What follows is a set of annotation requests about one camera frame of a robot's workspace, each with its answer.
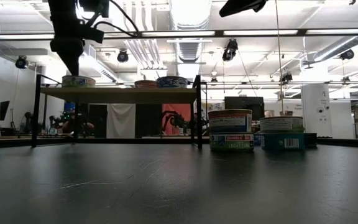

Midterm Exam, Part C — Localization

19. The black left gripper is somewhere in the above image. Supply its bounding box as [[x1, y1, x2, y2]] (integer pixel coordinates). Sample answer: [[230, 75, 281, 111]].
[[48, 0, 105, 77]]

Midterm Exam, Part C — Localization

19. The Bumble Bee light tuna can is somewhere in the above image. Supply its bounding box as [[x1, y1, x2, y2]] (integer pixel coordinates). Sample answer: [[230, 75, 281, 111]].
[[209, 133, 255, 152], [62, 75, 96, 89]]

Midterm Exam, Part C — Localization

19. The gold-lid red-band tuna can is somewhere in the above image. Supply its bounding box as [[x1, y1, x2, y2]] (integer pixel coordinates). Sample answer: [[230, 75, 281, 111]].
[[134, 80, 158, 89]]

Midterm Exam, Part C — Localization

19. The navy label tuna can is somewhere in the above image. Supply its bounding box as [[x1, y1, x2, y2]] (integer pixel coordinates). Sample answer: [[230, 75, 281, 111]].
[[156, 76, 188, 89]]

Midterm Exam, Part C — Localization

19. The white green label tuna can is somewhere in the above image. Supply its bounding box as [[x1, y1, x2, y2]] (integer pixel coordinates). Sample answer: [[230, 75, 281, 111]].
[[259, 116, 305, 134]]

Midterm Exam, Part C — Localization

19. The teal tuna can with barcode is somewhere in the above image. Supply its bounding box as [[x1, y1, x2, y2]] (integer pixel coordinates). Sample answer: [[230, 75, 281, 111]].
[[260, 132, 306, 151]]

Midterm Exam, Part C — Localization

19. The person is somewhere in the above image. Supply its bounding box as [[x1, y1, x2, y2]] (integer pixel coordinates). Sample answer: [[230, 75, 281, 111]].
[[62, 114, 95, 135]]

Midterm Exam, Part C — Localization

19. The white curtain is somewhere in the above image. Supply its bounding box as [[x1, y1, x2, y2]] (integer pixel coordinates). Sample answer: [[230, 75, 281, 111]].
[[106, 103, 136, 139]]

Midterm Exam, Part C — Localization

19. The small black monitor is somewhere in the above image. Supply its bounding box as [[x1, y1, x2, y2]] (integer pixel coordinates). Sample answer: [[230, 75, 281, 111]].
[[0, 100, 11, 122]]

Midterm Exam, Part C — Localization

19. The large black monitor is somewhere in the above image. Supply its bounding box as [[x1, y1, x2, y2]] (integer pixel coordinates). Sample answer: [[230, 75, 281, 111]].
[[224, 96, 265, 121]]

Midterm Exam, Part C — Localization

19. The tall red blue label can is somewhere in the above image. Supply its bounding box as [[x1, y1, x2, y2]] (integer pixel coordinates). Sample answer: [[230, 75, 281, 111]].
[[208, 108, 254, 134]]

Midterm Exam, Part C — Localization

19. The red curtain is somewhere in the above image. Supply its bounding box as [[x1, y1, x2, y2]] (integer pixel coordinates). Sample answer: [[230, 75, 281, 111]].
[[162, 103, 195, 134]]

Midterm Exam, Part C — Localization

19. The white column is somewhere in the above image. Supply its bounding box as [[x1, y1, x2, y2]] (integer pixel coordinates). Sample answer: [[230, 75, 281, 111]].
[[301, 83, 331, 134]]

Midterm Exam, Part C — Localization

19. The wooden shelf black frame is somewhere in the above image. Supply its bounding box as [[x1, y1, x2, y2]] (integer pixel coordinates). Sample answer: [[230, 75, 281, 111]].
[[31, 73, 205, 150]]

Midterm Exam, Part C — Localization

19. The silver ceiling air duct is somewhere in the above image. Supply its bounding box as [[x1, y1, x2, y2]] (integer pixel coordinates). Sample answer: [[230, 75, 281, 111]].
[[168, 0, 213, 80]]

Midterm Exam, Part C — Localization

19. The thin hanging cable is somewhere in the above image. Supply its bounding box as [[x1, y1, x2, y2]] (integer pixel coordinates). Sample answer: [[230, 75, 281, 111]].
[[274, 0, 284, 116]]

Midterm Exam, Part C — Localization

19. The black metal table frame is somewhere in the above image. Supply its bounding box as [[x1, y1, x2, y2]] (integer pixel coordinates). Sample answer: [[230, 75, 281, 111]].
[[0, 136, 358, 149]]

